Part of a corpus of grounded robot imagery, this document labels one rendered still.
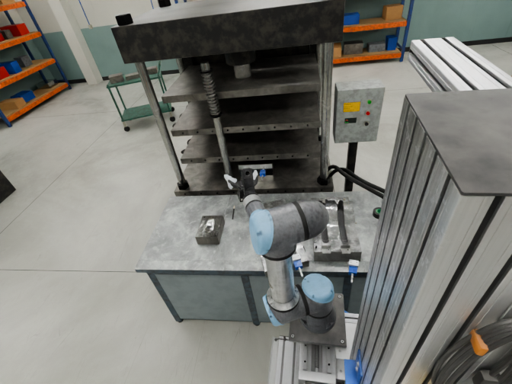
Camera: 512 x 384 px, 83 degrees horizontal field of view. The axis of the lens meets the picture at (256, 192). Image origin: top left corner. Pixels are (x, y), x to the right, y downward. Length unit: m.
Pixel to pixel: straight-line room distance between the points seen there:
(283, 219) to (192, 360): 1.86
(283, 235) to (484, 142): 0.50
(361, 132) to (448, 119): 1.80
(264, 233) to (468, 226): 0.50
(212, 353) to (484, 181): 2.28
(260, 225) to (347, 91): 1.49
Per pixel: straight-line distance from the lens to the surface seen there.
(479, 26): 8.99
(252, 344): 2.44
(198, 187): 2.47
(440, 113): 0.49
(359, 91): 2.12
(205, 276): 2.00
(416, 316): 0.52
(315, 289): 1.13
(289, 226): 0.78
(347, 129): 2.23
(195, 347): 2.53
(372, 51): 7.76
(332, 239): 1.78
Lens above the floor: 2.23
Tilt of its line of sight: 39 degrees down
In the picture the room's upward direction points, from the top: 9 degrees counter-clockwise
